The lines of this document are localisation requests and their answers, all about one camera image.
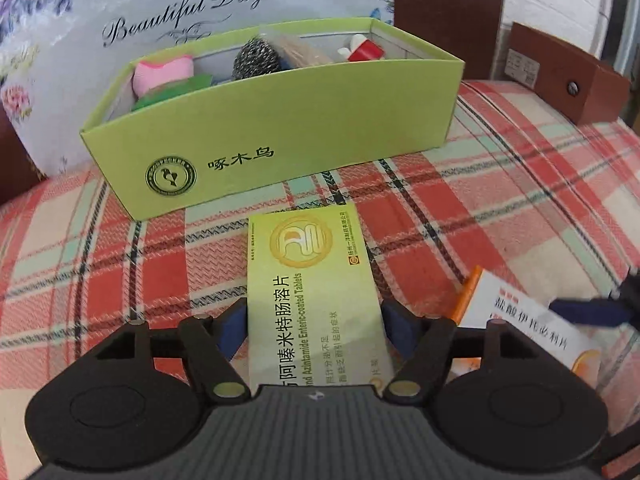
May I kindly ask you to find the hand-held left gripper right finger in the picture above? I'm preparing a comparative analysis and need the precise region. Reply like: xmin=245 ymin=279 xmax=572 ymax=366
xmin=382 ymin=299 xmax=541 ymax=403

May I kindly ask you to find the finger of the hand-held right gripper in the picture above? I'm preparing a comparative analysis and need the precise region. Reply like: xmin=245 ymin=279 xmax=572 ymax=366
xmin=547 ymin=270 xmax=640 ymax=333

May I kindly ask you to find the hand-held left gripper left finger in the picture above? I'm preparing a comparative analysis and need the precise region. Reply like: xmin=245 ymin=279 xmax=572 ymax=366
xmin=95 ymin=297 xmax=251 ymax=403

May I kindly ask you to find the orange and white medicine box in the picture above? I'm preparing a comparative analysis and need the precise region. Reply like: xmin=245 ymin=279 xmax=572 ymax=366
xmin=446 ymin=265 xmax=604 ymax=391

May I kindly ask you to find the yellow medicine box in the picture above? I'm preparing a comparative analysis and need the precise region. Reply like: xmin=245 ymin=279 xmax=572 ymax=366
xmin=247 ymin=204 xmax=387 ymax=396

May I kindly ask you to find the large green cardboard box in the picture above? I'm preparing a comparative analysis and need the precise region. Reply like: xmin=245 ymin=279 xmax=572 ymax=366
xmin=79 ymin=16 xmax=467 ymax=221

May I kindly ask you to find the small dark green box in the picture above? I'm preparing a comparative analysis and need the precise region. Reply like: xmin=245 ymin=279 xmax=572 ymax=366
xmin=131 ymin=74 xmax=217 ymax=112

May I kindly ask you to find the steel wool scrubber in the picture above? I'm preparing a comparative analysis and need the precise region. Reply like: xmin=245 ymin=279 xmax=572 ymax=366
xmin=231 ymin=35 xmax=285 ymax=82

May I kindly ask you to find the red tape roll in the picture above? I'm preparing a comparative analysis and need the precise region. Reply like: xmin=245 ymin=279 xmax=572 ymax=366
xmin=346 ymin=40 xmax=386 ymax=64

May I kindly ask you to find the plaid bedsheet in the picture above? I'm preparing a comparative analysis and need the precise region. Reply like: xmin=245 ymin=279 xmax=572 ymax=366
xmin=0 ymin=77 xmax=640 ymax=480

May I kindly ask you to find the brown cardboard box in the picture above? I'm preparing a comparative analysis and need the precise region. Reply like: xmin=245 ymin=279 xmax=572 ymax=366
xmin=502 ymin=21 xmax=632 ymax=127

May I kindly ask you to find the dark grey furniture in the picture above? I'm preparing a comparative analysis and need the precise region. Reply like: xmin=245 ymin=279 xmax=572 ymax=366
xmin=600 ymin=0 xmax=640 ymax=131

